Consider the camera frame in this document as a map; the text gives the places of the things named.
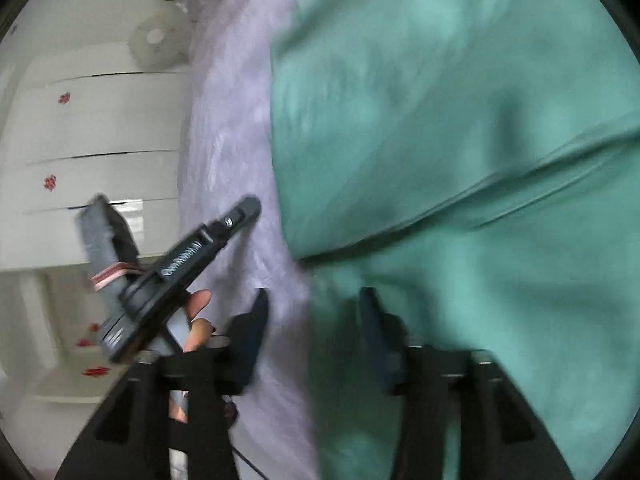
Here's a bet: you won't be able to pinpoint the green work jacket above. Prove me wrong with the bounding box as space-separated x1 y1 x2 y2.
271 0 639 479

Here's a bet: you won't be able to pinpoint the person's left hand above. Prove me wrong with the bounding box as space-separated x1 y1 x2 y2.
182 289 215 352

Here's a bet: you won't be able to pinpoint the lavender plush bedspread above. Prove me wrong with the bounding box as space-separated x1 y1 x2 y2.
179 0 318 479

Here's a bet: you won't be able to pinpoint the white drawer cabinet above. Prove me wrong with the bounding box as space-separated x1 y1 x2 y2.
1 42 190 404

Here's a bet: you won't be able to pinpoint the white electric fan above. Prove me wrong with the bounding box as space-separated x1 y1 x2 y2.
128 14 192 70

